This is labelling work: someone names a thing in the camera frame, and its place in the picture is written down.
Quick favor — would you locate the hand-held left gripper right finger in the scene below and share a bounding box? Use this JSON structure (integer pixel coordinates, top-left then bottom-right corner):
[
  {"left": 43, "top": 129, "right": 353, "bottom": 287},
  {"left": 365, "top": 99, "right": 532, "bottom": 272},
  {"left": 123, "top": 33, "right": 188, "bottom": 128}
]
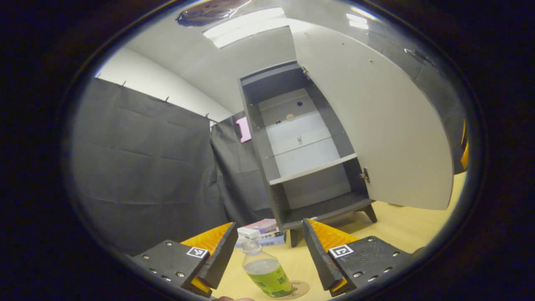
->
[{"left": 302, "top": 217, "right": 415, "bottom": 298}]

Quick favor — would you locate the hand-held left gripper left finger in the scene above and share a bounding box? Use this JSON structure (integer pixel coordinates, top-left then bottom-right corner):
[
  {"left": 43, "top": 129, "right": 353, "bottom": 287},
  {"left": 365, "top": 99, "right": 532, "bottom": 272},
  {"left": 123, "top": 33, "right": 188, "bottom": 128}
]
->
[{"left": 131, "top": 222, "right": 239, "bottom": 298}]

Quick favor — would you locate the round brown coaster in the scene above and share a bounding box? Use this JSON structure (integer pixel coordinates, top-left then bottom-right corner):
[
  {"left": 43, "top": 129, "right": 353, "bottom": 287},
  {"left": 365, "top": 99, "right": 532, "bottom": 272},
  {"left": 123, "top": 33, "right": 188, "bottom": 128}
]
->
[{"left": 274, "top": 280, "right": 311, "bottom": 301}]

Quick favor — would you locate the clear bottle green label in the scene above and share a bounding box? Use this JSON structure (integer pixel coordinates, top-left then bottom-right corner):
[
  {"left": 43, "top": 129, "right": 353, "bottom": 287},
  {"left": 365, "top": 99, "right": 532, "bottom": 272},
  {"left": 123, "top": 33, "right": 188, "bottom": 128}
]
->
[{"left": 241, "top": 240, "right": 296, "bottom": 298}]

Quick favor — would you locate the grey cabinet door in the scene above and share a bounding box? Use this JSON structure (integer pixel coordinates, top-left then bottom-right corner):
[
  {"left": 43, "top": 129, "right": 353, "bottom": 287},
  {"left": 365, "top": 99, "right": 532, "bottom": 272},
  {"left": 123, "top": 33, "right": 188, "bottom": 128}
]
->
[{"left": 290, "top": 26, "right": 456, "bottom": 211}]

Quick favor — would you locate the dark grey cabinet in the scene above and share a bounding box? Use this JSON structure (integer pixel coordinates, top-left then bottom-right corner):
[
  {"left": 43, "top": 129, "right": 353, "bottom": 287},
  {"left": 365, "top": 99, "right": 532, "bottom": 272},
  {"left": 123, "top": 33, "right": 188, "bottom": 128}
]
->
[{"left": 239, "top": 61, "right": 379, "bottom": 247}]

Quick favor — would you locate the small white box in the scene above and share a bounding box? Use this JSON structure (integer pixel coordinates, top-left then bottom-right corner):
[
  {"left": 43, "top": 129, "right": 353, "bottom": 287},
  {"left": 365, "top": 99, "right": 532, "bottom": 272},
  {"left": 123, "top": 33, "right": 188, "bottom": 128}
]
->
[{"left": 237, "top": 227, "right": 262, "bottom": 240}]

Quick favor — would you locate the blue spined book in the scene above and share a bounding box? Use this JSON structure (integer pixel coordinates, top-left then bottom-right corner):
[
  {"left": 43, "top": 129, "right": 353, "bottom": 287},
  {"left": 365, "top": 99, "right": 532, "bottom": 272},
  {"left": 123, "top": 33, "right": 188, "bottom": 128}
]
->
[{"left": 236, "top": 231, "right": 287, "bottom": 248}]

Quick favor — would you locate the black backdrop cloth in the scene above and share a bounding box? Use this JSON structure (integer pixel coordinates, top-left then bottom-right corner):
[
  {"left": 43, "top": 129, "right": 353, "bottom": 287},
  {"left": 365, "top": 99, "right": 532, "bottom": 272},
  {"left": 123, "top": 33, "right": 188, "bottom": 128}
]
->
[{"left": 69, "top": 25, "right": 466, "bottom": 256}]

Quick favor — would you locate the ceiling light panel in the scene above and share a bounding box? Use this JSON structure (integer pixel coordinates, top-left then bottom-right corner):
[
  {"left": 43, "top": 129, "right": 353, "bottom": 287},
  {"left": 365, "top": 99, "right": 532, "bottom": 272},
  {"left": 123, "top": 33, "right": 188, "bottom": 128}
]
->
[
  {"left": 202, "top": 7, "right": 294, "bottom": 49},
  {"left": 346, "top": 12, "right": 369, "bottom": 30}
]

